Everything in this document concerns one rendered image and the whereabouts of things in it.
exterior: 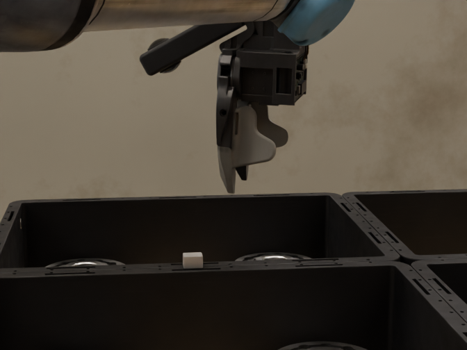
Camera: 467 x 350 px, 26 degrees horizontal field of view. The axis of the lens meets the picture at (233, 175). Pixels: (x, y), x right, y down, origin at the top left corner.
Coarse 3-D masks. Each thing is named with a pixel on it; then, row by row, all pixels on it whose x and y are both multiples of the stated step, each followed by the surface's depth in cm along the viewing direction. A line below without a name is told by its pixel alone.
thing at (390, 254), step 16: (320, 192) 125; (16, 208) 117; (352, 208) 117; (0, 224) 109; (352, 224) 111; (368, 224) 109; (0, 240) 103; (368, 240) 104; (384, 240) 103; (0, 256) 98; (384, 256) 97; (0, 272) 92; (16, 272) 92
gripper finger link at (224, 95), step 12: (228, 72) 103; (228, 84) 102; (228, 96) 102; (216, 108) 102; (228, 108) 101; (216, 120) 102; (228, 120) 102; (216, 132) 103; (228, 132) 103; (228, 144) 103
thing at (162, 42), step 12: (204, 24) 103; (216, 24) 102; (228, 24) 102; (240, 24) 102; (180, 36) 103; (192, 36) 103; (204, 36) 103; (216, 36) 103; (156, 48) 104; (168, 48) 104; (180, 48) 104; (192, 48) 103; (144, 60) 105; (156, 60) 104; (168, 60) 104; (180, 60) 106; (156, 72) 105; (168, 72) 106
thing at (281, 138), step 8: (240, 104) 109; (248, 104) 109; (256, 104) 109; (256, 112) 109; (264, 112) 109; (264, 120) 109; (264, 128) 110; (272, 128) 109; (280, 128) 109; (272, 136) 110; (280, 136) 110; (280, 144) 110; (240, 168) 111; (248, 168) 112; (240, 176) 111
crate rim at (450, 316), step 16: (32, 272) 92; (48, 272) 92; (64, 272) 92; (80, 272) 92; (96, 272) 92; (112, 272) 92; (128, 272) 92; (144, 272) 92; (160, 272) 92; (176, 272) 92; (192, 272) 93; (208, 272) 93; (224, 272) 93; (240, 272) 93; (256, 272) 93; (272, 272) 93; (288, 272) 94; (304, 272) 94; (320, 272) 94; (336, 272) 94; (400, 272) 92; (416, 272) 92; (416, 288) 88; (432, 304) 83; (448, 320) 80; (464, 336) 76
